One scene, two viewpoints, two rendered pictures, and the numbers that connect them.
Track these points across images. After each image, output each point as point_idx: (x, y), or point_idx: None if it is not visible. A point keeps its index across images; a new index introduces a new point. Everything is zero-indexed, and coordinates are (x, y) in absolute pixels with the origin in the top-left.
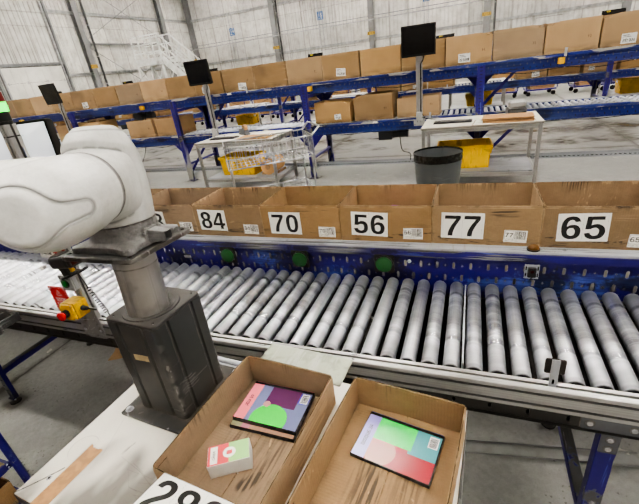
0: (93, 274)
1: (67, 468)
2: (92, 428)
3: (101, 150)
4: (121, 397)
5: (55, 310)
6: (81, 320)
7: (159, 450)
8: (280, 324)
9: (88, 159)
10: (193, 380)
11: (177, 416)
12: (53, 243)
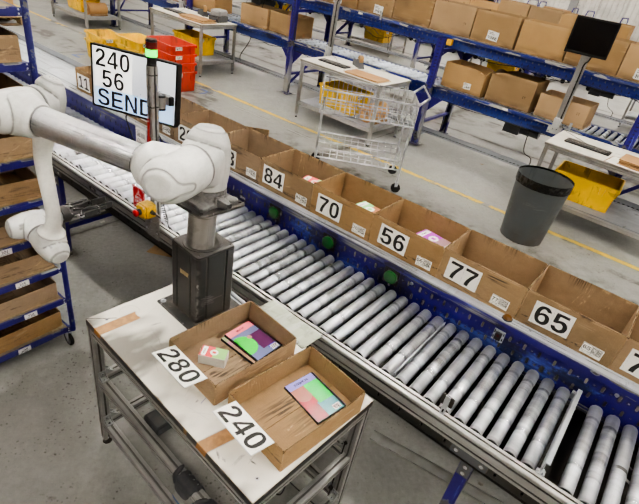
0: None
1: (117, 319)
2: (137, 302)
3: (209, 147)
4: (159, 290)
5: (129, 201)
6: (146, 219)
7: (173, 333)
8: (286, 288)
9: (201, 155)
10: (209, 300)
11: (191, 318)
12: (169, 202)
